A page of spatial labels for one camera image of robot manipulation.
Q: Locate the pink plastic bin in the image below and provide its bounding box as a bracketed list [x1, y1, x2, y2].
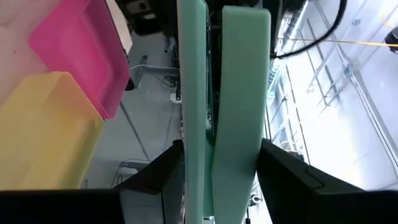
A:
[29, 0, 131, 121]

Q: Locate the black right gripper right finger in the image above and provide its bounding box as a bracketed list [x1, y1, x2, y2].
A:
[256, 138, 364, 224]

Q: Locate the black loose cable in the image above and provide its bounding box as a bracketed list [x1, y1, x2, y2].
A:
[269, 0, 348, 60]

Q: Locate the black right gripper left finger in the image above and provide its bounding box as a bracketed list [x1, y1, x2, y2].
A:
[113, 139, 187, 224]

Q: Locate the yellow plastic bin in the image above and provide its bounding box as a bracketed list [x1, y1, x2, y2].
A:
[0, 71, 105, 190]

